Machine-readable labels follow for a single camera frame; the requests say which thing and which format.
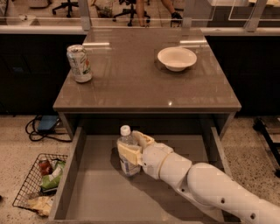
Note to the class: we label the black office chair right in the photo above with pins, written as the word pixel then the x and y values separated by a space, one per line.
pixel 131 11

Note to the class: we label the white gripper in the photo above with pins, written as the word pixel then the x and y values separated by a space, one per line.
pixel 152 161

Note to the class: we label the black wire basket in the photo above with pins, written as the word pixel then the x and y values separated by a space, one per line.
pixel 31 188

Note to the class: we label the black office chair left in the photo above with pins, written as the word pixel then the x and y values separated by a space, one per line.
pixel 67 4

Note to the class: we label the yellow crumpled snack bag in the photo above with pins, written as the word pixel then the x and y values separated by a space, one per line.
pixel 42 204

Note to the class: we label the clear plastic water bottle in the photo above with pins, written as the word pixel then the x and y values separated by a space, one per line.
pixel 126 137

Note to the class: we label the white bowl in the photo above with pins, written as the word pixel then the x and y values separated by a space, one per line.
pixel 177 59

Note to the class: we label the white and green soda can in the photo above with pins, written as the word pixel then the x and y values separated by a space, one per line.
pixel 79 63

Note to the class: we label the person legs in background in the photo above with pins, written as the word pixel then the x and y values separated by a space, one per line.
pixel 166 3

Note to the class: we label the red snack packet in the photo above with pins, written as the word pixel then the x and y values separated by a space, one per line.
pixel 45 167

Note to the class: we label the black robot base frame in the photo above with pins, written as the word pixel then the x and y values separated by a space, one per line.
pixel 268 126

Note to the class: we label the black office chair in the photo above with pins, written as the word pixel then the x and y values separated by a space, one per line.
pixel 67 4
pixel 131 11

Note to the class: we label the grey open drawer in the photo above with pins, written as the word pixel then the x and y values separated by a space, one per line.
pixel 93 190

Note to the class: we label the grey cabinet table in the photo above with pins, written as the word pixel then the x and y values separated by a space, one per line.
pixel 129 78

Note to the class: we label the green snack bag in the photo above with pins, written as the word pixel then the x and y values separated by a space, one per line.
pixel 52 180

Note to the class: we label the blue power adapter box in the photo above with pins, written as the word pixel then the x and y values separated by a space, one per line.
pixel 48 123

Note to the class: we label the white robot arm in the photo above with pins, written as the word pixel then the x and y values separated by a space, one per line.
pixel 204 185

